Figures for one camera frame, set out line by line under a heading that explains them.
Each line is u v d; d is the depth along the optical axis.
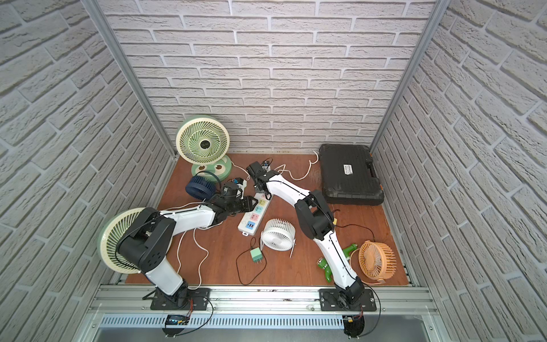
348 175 1.01
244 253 0.84
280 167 1.03
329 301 0.73
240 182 0.85
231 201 0.76
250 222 0.90
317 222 0.61
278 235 0.81
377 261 0.74
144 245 0.47
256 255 0.83
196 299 0.73
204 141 0.91
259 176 0.76
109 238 0.68
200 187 0.92
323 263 0.79
